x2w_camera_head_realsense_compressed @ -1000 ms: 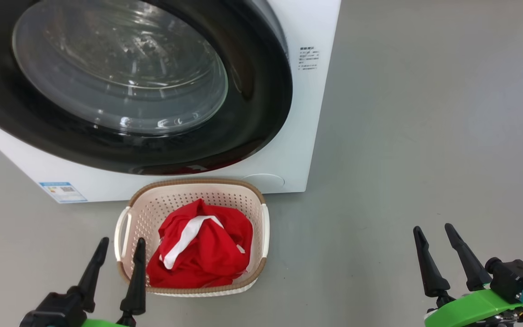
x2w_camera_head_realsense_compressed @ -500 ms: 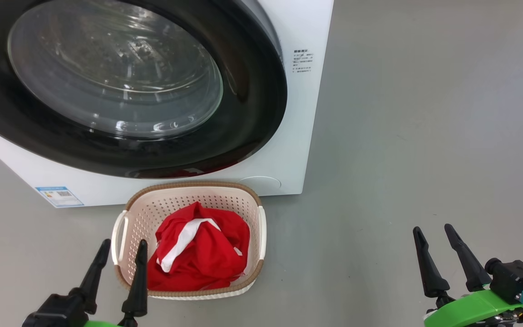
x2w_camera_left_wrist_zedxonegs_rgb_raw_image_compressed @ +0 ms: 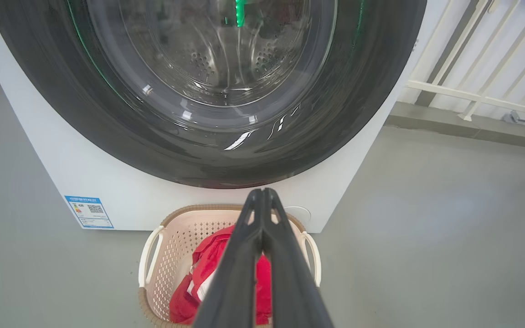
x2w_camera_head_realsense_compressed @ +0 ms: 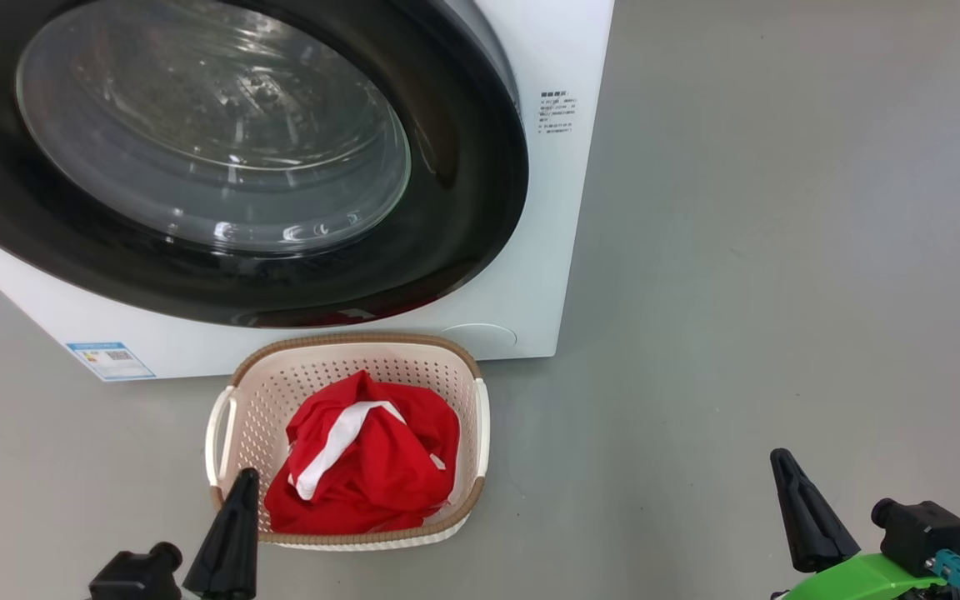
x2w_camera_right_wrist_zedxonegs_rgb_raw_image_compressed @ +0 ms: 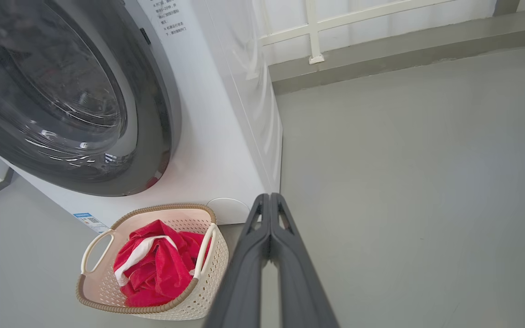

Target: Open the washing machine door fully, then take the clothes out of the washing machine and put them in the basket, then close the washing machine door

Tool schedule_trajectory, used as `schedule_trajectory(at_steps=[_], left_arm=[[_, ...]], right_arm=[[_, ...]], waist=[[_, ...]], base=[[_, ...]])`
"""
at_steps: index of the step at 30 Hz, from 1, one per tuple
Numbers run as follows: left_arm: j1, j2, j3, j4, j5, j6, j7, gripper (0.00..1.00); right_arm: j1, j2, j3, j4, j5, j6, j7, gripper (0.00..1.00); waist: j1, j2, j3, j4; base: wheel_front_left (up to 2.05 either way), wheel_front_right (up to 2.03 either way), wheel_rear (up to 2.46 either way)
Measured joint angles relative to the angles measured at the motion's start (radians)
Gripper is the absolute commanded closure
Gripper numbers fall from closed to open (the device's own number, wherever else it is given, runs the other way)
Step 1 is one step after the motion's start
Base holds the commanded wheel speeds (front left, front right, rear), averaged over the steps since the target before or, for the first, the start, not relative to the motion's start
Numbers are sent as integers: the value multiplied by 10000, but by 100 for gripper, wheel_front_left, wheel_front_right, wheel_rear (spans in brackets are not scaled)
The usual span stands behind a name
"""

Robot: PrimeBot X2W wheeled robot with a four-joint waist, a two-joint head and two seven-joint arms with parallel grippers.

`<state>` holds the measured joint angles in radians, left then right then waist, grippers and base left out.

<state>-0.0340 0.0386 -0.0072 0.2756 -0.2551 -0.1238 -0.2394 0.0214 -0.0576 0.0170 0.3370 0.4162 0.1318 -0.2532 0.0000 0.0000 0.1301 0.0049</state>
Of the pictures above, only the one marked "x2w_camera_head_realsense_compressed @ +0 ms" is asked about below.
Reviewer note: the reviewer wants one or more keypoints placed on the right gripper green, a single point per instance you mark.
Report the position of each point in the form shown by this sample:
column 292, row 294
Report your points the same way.
column 855, row 579

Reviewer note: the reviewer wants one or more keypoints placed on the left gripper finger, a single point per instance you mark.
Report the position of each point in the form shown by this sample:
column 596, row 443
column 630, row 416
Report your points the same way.
column 230, row 550

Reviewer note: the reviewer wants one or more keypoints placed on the red garment with white trim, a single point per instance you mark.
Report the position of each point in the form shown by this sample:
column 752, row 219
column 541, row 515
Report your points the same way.
column 380, row 467

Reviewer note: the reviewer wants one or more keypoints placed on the dark round washer door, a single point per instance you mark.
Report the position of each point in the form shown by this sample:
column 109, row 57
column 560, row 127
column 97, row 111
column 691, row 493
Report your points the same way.
column 463, row 208

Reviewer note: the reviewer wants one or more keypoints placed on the cream perforated laundry basket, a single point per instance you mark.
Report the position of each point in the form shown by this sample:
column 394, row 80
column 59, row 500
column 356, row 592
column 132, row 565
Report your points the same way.
column 263, row 408

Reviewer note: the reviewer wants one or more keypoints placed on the white front-load washing machine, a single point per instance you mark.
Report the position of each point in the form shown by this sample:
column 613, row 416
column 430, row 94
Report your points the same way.
column 563, row 250

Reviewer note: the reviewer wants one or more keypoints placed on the blue energy label sticker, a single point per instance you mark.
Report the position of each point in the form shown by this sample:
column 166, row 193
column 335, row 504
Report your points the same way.
column 111, row 361

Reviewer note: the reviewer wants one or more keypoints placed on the round white filter cover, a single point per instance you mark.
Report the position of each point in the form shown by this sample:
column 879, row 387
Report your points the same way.
column 480, row 337

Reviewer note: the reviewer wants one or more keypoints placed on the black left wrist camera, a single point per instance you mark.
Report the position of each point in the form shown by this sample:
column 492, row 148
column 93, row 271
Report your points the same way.
column 134, row 577

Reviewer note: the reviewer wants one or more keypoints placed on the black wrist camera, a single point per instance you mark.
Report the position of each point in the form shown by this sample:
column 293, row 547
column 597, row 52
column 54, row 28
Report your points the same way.
column 134, row 577
column 926, row 537

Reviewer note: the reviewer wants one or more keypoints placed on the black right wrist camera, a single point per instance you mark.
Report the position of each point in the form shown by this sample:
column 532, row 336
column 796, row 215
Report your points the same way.
column 926, row 537

